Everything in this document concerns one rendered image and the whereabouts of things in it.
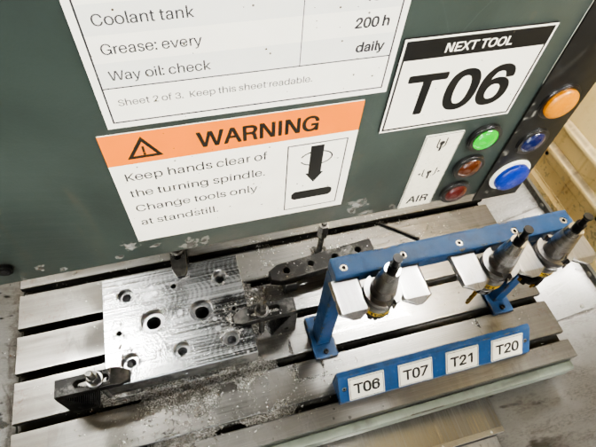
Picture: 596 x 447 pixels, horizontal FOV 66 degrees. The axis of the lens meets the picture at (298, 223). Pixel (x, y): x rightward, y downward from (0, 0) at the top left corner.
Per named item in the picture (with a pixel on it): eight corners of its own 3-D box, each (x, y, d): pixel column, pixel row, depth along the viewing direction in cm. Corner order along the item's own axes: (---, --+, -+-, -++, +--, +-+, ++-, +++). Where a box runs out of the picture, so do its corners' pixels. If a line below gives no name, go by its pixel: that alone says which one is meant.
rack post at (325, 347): (338, 355, 102) (363, 297, 77) (315, 361, 101) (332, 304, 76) (325, 314, 107) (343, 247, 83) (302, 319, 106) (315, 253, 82)
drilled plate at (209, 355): (258, 359, 96) (258, 351, 92) (113, 396, 90) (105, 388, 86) (237, 265, 108) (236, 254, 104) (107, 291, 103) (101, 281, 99)
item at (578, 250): (599, 262, 83) (602, 259, 83) (575, 267, 82) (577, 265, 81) (576, 230, 87) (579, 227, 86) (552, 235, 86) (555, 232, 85)
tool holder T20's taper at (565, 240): (556, 236, 84) (576, 214, 78) (573, 255, 82) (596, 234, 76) (537, 243, 82) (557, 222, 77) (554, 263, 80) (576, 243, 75)
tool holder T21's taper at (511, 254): (508, 249, 81) (526, 228, 76) (518, 271, 79) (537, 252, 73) (484, 252, 81) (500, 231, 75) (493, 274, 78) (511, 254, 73)
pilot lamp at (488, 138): (493, 150, 35) (506, 129, 33) (467, 154, 35) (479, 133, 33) (490, 144, 36) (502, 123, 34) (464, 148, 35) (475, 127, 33)
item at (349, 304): (372, 316, 74) (372, 314, 74) (341, 324, 73) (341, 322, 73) (357, 278, 78) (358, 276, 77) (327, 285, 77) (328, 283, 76)
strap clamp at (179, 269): (194, 294, 108) (185, 262, 96) (179, 296, 107) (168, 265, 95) (186, 247, 115) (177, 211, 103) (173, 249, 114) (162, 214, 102)
